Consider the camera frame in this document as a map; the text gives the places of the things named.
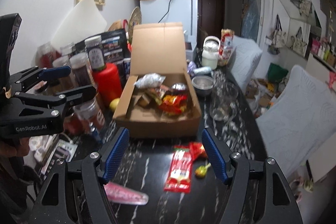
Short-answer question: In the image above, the white leaf pattern pillow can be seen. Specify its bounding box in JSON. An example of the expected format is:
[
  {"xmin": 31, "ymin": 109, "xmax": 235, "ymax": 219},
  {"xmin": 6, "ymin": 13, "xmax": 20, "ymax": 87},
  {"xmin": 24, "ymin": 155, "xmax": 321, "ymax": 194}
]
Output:
[{"xmin": 229, "ymin": 35, "xmax": 262, "ymax": 92}]

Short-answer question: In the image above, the small red candy packet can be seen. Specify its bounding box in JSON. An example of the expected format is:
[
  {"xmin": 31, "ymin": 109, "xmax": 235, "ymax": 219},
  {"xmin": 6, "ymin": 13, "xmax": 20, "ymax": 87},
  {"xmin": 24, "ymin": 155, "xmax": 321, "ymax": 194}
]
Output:
[{"xmin": 189, "ymin": 141, "xmax": 207, "ymax": 161}]

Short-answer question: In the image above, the brown cardboard box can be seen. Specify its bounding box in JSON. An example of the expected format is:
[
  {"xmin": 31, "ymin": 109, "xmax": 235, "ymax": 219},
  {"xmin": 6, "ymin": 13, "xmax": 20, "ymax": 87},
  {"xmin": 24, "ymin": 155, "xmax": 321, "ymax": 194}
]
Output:
[{"xmin": 113, "ymin": 22, "xmax": 202, "ymax": 138}]

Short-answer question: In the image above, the yellow lemon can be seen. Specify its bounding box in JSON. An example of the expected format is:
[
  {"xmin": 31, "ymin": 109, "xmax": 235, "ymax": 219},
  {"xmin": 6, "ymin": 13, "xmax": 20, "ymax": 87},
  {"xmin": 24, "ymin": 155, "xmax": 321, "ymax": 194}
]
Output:
[{"xmin": 109, "ymin": 98, "xmax": 120, "ymax": 113}]

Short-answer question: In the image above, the red white snack bag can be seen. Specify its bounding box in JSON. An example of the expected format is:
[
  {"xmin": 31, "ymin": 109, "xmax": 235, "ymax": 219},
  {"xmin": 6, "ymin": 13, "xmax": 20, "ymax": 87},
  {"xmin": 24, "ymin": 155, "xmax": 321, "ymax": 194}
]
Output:
[{"xmin": 218, "ymin": 29, "xmax": 235, "ymax": 67}]

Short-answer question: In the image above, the white foam board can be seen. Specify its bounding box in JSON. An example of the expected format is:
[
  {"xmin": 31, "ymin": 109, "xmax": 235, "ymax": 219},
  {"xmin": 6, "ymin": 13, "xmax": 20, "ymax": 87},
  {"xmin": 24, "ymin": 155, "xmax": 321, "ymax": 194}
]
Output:
[{"xmin": 51, "ymin": 0, "xmax": 107, "ymax": 50}]

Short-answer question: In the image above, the steel bowl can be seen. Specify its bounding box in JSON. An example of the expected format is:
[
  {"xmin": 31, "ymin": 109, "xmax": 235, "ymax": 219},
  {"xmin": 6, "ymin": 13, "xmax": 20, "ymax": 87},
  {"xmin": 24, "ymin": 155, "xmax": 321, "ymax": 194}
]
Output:
[{"xmin": 192, "ymin": 76, "xmax": 215, "ymax": 97}]

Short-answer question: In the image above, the green snack packet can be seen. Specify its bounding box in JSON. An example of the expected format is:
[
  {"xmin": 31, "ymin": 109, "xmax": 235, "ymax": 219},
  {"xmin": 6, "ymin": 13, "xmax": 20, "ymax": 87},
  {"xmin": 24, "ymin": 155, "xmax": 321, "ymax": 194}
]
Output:
[{"xmin": 145, "ymin": 89, "xmax": 165, "ymax": 105}]

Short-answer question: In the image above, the yellow green lollipop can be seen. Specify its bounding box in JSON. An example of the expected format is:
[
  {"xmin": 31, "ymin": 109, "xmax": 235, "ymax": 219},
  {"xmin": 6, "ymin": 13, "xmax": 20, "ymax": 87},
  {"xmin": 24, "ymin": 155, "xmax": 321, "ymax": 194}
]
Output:
[{"xmin": 195, "ymin": 163, "xmax": 211, "ymax": 179}]

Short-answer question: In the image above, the dark tea bag pouch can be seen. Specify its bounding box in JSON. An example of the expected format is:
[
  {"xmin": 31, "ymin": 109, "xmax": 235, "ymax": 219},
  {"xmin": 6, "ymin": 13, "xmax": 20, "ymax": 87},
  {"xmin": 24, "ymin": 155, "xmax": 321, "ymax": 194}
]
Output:
[{"xmin": 73, "ymin": 29, "xmax": 130, "ymax": 65}]

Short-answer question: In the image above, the green label dried fruit jar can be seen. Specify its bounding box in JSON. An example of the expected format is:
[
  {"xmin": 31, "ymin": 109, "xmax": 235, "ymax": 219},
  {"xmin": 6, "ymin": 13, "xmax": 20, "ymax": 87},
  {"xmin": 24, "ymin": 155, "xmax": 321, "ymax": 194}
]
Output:
[{"xmin": 84, "ymin": 35, "xmax": 106, "ymax": 71}]

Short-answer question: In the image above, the long red snack packet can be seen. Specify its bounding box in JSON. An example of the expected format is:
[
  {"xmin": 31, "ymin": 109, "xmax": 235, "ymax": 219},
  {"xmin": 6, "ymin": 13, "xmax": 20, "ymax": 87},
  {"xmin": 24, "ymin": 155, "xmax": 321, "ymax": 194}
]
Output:
[{"xmin": 164, "ymin": 145, "xmax": 193, "ymax": 193}]

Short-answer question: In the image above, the pink white snack packet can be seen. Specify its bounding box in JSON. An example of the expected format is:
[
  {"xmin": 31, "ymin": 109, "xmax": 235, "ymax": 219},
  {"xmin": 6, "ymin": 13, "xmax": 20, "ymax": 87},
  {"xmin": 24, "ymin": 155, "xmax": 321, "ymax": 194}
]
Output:
[{"xmin": 104, "ymin": 181, "xmax": 149, "ymax": 205}]

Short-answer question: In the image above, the silver grey snack bag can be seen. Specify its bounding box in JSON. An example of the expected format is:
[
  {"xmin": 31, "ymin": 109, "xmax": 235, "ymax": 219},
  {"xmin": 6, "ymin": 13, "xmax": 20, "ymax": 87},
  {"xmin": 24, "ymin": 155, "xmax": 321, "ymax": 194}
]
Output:
[{"xmin": 134, "ymin": 73, "xmax": 166, "ymax": 89}]

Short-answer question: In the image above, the white kettle thermos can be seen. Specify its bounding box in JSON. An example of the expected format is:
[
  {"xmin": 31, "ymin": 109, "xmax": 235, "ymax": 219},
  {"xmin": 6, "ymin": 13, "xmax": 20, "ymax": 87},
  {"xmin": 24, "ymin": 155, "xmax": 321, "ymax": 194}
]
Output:
[{"xmin": 202, "ymin": 36, "xmax": 221, "ymax": 70}]

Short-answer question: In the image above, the shiny red gold packet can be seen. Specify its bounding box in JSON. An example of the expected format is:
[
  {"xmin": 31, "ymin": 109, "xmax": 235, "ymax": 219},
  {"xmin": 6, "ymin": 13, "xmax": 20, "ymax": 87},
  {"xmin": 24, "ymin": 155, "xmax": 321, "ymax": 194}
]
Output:
[{"xmin": 158, "ymin": 94, "xmax": 189, "ymax": 115}]

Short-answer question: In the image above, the clear glass mug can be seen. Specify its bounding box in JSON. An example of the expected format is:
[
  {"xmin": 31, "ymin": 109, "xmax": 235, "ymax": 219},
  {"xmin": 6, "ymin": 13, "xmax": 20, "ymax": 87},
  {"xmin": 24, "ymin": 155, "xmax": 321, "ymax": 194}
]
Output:
[{"xmin": 210, "ymin": 82, "xmax": 239, "ymax": 123}]

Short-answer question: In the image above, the white refrigerator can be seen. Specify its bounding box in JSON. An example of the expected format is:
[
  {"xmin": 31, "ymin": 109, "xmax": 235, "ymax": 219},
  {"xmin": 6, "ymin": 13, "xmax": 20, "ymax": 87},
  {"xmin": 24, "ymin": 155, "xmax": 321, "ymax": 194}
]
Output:
[{"xmin": 140, "ymin": 0, "xmax": 198, "ymax": 61}]

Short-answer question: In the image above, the blue vitamin tube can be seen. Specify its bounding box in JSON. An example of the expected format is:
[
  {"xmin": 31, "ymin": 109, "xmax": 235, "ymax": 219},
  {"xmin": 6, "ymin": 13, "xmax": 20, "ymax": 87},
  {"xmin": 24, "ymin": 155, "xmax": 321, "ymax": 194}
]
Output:
[{"xmin": 123, "ymin": 58, "xmax": 131, "ymax": 80}]

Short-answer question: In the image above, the red cylindrical canister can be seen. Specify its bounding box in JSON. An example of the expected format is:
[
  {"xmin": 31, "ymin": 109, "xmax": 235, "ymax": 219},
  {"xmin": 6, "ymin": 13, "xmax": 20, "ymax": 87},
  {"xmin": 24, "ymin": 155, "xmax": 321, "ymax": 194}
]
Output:
[{"xmin": 92, "ymin": 63, "xmax": 122, "ymax": 107}]

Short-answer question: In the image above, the left hand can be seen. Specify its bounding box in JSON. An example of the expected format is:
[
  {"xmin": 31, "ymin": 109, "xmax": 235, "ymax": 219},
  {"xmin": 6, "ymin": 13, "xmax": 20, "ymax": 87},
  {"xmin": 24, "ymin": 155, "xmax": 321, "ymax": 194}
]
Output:
[{"xmin": 0, "ymin": 137, "xmax": 30, "ymax": 158}]

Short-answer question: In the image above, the plastic cup with tea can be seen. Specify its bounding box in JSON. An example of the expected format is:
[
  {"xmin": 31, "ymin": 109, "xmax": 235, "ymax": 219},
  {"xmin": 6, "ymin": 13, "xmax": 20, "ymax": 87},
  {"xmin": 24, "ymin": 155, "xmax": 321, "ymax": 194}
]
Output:
[{"xmin": 73, "ymin": 99, "xmax": 105, "ymax": 133}]

